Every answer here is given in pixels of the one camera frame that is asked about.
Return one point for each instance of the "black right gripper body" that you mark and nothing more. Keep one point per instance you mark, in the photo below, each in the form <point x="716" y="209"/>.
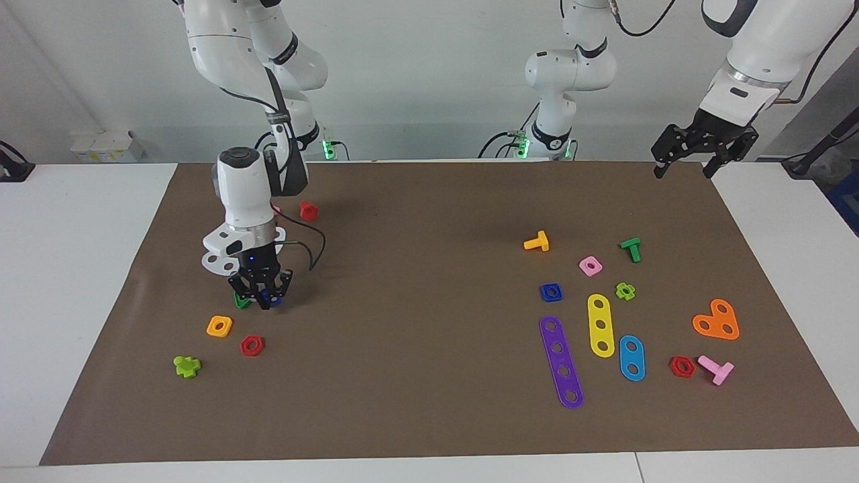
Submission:
<point x="258" y="265"/>

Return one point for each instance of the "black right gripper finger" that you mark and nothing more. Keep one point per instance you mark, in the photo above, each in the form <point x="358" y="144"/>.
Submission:
<point x="243" y="287"/>
<point x="283" y="282"/>

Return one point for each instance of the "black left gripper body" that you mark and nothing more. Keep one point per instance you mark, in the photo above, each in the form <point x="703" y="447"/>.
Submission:
<point x="719" y="131"/>

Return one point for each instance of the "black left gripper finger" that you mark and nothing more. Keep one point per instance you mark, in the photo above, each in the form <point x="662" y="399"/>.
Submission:
<point x="738" y="146"/>
<point x="674" y="142"/>

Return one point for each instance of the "blue triangle piece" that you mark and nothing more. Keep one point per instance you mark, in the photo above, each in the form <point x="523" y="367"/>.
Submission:
<point x="275" y="300"/>

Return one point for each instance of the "blue square nut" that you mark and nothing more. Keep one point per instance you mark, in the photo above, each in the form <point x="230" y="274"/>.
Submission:
<point x="543" y="297"/>

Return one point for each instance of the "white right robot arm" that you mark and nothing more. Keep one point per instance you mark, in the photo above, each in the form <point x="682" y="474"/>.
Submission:
<point x="245" y="194"/>

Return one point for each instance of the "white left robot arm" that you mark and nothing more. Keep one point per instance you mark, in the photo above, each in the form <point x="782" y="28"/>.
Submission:
<point x="570" y="74"/>

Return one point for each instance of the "green triangle nut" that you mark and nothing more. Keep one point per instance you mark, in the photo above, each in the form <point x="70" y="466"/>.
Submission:
<point x="240" y="303"/>

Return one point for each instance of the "white curved five-hole strip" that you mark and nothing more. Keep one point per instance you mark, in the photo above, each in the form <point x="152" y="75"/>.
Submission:
<point x="219" y="263"/>

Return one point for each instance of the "orange square nut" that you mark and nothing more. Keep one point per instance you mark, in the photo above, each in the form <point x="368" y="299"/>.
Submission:
<point x="211" y="332"/>

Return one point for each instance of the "red hex nut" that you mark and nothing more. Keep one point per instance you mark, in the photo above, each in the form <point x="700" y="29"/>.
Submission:
<point x="690" y="370"/>
<point x="260" y="349"/>

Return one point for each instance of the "black stand with pole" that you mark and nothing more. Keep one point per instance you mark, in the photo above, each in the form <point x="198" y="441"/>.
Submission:
<point x="802" y="166"/>

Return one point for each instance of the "red plastic bolt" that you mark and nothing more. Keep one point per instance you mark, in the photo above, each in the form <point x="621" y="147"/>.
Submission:
<point x="309" y="212"/>

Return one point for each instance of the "lime green cross bolt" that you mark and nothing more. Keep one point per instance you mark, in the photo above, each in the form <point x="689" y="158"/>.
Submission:
<point x="186" y="367"/>

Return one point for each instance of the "green plastic bolt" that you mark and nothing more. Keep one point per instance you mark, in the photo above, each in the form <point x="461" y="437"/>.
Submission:
<point x="632" y="249"/>

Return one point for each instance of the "blue crate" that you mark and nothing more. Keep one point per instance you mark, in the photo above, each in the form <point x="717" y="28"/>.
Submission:
<point x="847" y="201"/>

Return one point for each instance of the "pink square nut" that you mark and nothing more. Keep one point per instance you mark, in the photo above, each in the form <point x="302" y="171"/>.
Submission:
<point x="597" y="270"/>

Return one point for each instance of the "lime green cross nut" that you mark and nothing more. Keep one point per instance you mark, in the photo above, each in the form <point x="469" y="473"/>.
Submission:
<point x="620" y="293"/>

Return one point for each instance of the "brown table mat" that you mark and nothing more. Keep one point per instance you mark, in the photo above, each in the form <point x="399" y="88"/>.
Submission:
<point x="402" y="402"/>

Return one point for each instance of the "orange plastic bolt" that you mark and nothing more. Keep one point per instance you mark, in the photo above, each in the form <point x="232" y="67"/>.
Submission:
<point x="537" y="243"/>

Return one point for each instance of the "orange heart-shaped plate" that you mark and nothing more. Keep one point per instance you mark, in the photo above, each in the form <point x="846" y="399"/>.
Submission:
<point x="717" y="320"/>

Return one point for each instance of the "yellow three-hole strip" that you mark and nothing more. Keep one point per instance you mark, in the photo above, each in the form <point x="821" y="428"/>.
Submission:
<point x="600" y="315"/>

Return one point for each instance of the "white cardboard box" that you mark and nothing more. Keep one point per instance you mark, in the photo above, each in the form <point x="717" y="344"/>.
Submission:
<point x="107" y="147"/>

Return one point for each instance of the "blue two-hole strip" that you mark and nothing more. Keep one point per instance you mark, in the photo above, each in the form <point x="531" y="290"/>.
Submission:
<point x="631" y="358"/>

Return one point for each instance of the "purple four-hole strip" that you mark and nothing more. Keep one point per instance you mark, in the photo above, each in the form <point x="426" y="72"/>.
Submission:
<point x="561" y="360"/>

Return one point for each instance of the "black desktop device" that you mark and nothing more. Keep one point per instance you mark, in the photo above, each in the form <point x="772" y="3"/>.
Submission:
<point x="13" y="171"/>

